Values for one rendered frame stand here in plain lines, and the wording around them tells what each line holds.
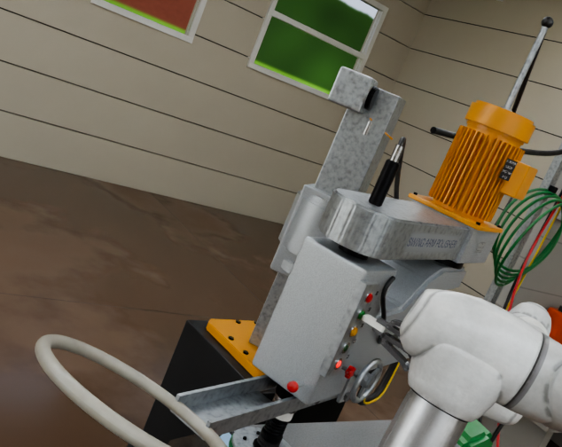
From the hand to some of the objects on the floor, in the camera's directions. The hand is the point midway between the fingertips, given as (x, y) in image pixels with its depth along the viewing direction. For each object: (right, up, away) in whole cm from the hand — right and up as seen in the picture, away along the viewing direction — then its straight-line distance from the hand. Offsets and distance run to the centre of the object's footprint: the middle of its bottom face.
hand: (375, 323), depth 172 cm
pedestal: (-58, -102, +151) cm, 191 cm away
